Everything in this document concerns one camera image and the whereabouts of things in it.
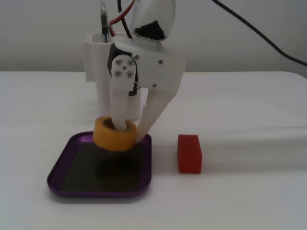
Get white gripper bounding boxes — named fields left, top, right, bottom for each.
left=106, top=35, right=188, bottom=145

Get yellow tape roll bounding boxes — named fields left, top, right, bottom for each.
left=93, top=116, right=138, bottom=152

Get white plastic box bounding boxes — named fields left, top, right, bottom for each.
left=83, top=33, right=147, bottom=121

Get red ribbed block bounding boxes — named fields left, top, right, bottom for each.
left=177, top=134, right=203, bottom=173

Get clear black ballpoint pen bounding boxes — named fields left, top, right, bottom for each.
left=100, top=0, right=110, bottom=43

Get purple metal tray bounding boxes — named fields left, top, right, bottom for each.
left=47, top=130, right=153, bottom=198

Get red and black servo wires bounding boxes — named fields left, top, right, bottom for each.
left=109, top=0, right=135, bottom=39

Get long black cable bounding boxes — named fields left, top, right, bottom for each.
left=212, top=0, right=307, bottom=68

